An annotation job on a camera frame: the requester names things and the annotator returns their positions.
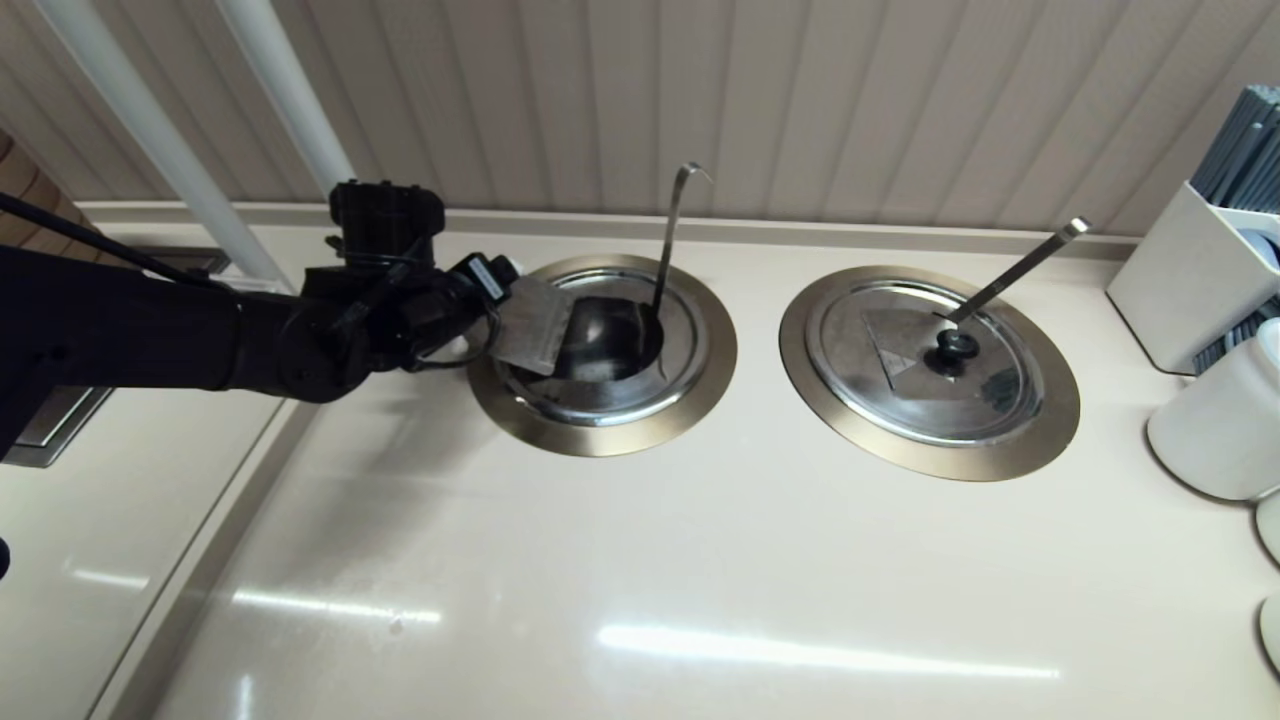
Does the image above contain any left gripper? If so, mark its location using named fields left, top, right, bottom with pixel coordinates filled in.
left=398, top=253, right=577, bottom=377

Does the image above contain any stainless well lid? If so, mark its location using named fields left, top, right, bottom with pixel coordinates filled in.
left=498, top=264, right=712, bottom=428

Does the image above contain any open steel soup well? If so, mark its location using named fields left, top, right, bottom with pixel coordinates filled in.
left=466, top=253, right=739, bottom=459

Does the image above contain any stainless lid with black knob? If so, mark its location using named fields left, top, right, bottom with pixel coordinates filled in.
left=804, top=279, right=1047, bottom=447

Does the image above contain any white pipe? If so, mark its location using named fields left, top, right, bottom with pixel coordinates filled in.
left=214, top=0, right=358, bottom=199
left=33, top=0, right=294, bottom=293

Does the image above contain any white holder box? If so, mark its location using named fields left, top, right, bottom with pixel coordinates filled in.
left=1105, top=180, right=1280, bottom=377

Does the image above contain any white ceramic jar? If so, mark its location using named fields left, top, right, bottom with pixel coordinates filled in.
left=1146, top=318, right=1280, bottom=502

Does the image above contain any grey slats bundle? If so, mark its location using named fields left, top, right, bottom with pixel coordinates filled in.
left=1188, top=84, right=1280, bottom=217

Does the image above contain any black cable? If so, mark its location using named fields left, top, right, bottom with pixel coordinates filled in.
left=412, top=308, right=501, bottom=372
left=0, top=192, right=236, bottom=293

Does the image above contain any hooked steel ladle handle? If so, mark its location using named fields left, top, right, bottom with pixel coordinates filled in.
left=653, top=162, right=714, bottom=313

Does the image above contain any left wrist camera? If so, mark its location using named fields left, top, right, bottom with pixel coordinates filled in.
left=328, top=180, right=447, bottom=271

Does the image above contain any brushed metal well ring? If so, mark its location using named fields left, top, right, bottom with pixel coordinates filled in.
left=778, top=264, right=1082, bottom=483

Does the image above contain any straight steel ladle handle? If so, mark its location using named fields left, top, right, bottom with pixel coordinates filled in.
left=944, top=217, right=1092, bottom=327

